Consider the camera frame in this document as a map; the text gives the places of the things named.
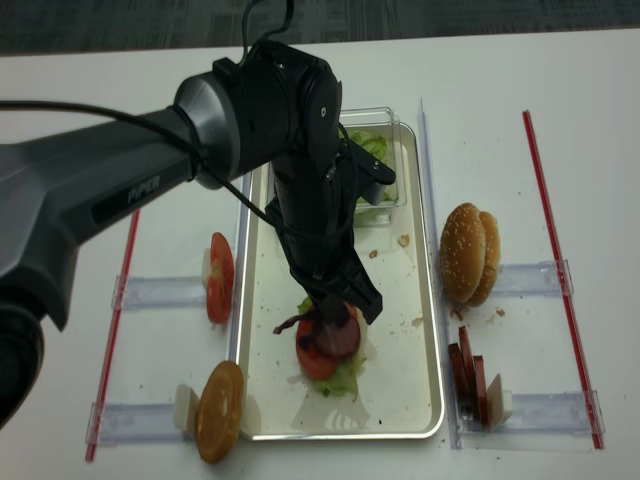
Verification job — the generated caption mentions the red strip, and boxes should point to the red strip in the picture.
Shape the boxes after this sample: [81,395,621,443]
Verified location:
[85,211,140,464]
[522,110,604,450]

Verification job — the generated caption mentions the clear rail upper left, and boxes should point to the clear rail upper left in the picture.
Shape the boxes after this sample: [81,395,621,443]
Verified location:
[111,276,206,311]

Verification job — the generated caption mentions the purple cabbage strips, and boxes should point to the purple cabbage strips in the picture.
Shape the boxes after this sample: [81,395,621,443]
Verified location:
[272,307,351,351]

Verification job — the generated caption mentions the bun half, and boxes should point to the bun half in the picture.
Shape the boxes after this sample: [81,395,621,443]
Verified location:
[196,360,245,464]
[468,211,501,307]

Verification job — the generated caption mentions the sesame bun top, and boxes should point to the sesame bun top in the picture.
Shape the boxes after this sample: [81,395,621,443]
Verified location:
[439,203,486,303]

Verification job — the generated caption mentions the right red strip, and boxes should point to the right red strip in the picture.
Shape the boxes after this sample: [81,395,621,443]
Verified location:
[522,110,604,450]

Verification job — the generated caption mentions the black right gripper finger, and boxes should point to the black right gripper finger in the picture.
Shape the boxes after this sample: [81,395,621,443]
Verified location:
[344,250,383,324]

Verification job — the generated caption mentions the left red strip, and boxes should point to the left red strip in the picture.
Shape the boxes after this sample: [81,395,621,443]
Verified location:
[85,211,140,464]

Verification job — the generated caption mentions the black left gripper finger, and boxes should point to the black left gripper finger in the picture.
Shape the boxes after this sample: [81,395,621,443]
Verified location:
[312,295,345,337]

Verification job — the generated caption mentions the white block right holder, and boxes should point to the white block right holder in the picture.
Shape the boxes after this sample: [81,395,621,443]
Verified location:
[487,374,513,430]

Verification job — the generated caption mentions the bun half lower left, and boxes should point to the bun half lower left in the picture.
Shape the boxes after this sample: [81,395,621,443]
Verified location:
[196,360,245,464]

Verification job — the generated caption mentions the green lettuce leaves in box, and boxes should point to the green lettuce leaves in box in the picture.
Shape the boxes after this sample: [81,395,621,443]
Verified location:
[340,129,392,204]

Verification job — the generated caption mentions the tomato slice on tray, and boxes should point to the tomato slice on tray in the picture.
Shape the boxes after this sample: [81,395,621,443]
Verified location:
[296,298,359,381]

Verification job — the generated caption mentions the left clear vertical rail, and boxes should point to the left clear vertical rail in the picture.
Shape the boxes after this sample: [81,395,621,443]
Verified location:
[227,203,251,362]

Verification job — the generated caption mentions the white block behind tomato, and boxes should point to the white block behind tomato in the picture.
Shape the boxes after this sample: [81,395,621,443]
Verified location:
[201,248,212,290]

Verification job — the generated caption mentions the clear vertical rail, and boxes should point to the clear vertical rail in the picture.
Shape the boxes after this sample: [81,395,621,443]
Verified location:
[227,203,251,362]
[417,99,463,450]

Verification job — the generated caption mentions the upright tomato slice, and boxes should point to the upright tomato slice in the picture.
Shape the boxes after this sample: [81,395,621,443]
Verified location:
[206,232,235,325]

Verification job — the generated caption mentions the bun bottom half right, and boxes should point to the bun bottom half right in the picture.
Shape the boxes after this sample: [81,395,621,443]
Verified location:
[468,211,501,307]

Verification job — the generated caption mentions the clear rail lower right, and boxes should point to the clear rail lower right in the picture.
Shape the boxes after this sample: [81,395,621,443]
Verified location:
[449,391,606,453]

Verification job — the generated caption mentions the lettuce leaf under tomato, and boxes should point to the lettuce leaf under tomato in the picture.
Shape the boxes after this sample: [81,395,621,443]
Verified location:
[298,294,368,403]

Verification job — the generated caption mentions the white bread slice on tray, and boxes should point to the white bread slice on tray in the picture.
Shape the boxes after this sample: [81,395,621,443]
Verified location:
[357,317,369,355]

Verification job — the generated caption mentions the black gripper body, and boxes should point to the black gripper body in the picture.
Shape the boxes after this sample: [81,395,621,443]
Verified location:
[266,139,363,300]

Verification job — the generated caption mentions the meat slice left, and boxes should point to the meat slice left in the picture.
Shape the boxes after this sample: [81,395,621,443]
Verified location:
[448,343,472,407]

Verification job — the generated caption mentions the meat slice middle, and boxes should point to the meat slice middle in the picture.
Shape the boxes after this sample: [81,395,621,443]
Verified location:
[459,326,480,420]

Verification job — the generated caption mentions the clear plastic salad box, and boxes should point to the clear plastic salad box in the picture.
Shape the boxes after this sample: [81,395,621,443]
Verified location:
[340,107,406,228]

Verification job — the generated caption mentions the clear rail upper right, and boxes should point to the clear rail upper right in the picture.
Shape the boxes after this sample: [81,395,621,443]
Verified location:
[492,260,574,297]

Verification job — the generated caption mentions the right clear vertical rail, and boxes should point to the right clear vertical rail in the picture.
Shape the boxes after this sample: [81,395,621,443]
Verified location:
[417,99,463,450]

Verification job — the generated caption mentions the clear rail lower left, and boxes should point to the clear rail lower left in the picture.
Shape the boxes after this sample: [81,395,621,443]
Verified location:
[85,403,190,446]

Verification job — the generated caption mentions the meat slice right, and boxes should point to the meat slice right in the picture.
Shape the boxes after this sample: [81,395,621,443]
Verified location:
[473,355,489,430]

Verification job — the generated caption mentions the round sausage meat slice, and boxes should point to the round sausage meat slice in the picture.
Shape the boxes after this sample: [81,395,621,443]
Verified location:
[313,315,361,358]

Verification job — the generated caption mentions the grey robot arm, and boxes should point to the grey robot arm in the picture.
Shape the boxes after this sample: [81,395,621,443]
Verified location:
[1,40,395,420]

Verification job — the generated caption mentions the white block lower left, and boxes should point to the white block lower left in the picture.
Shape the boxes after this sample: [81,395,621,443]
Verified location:
[173,384,200,440]

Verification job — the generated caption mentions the metal serving tray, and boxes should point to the metal serving tray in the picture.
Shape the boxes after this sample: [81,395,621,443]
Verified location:
[237,124,445,440]

